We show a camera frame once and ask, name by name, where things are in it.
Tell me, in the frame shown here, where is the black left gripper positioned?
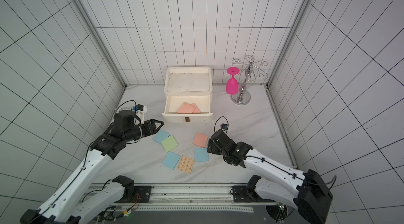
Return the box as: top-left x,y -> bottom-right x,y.
125,119 -> 164,142

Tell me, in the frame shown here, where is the white pull-out drawer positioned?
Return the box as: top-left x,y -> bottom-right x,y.
162,95 -> 213,123

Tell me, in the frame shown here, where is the pink sticky note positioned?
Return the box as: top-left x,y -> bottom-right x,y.
177,103 -> 194,114
191,103 -> 201,113
193,133 -> 208,148

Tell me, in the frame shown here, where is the white plastic drawer cabinet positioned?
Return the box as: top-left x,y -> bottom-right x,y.
164,67 -> 213,96

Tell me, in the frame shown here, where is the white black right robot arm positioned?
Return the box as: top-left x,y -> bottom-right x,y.
207,130 -> 336,224

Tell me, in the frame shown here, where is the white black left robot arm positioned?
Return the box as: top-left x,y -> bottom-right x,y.
20,110 -> 164,224

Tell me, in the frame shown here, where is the blue sticky note upper left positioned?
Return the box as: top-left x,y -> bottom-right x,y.
153,129 -> 170,144

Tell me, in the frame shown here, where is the blue sticky note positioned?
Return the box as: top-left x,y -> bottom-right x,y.
153,129 -> 170,144
162,151 -> 181,170
194,148 -> 209,162

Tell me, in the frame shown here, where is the green sticky note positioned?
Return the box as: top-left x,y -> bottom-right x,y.
161,135 -> 178,152

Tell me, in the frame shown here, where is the blue sticky note center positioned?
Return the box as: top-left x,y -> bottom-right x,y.
194,148 -> 209,162

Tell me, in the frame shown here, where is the blue sticky note lower left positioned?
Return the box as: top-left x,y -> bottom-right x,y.
162,151 -> 181,170

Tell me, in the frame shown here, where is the orange patterned sticky note left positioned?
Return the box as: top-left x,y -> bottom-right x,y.
177,156 -> 195,174

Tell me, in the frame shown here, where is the chrome glass holder stand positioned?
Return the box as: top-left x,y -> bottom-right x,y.
231,55 -> 268,106

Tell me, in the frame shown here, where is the pink wine glass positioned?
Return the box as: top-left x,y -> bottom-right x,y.
226,67 -> 240,95

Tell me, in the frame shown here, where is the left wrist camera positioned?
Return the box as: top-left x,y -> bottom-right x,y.
132,104 -> 148,124

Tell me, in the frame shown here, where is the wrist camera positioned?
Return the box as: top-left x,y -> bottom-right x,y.
132,104 -> 148,124
221,124 -> 229,131

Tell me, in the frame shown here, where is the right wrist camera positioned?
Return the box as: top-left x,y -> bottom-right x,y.
221,124 -> 229,131

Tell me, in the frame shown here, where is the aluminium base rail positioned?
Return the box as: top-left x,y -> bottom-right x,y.
64,182 -> 319,213

